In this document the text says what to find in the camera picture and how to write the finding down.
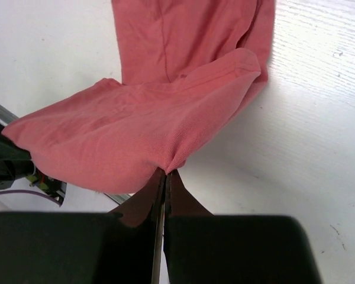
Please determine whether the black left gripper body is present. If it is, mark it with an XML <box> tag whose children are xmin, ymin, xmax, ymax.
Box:
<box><xmin>0</xmin><ymin>123</ymin><xmax>66</xmax><ymax>206</ymax></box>

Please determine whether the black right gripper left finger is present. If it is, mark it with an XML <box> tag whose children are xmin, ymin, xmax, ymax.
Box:
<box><xmin>0</xmin><ymin>169</ymin><xmax>166</xmax><ymax>283</ymax></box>

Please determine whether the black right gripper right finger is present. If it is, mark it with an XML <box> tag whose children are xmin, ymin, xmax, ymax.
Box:
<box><xmin>164</xmin><ymin>171</ymin><xmax>321</xmax><ymax>283</ymax></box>

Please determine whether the pink t shirt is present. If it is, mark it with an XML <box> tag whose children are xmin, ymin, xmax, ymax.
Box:
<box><xmin>3</xmin><ymin>1</ymin><xmax>275</xmax><ymax>193</ymax></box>

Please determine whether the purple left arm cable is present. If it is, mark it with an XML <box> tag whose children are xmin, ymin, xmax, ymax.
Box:
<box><xmin>0</xmin><ymin>189</ymin><xmax>62</xmax><ymax>205</ymax></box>

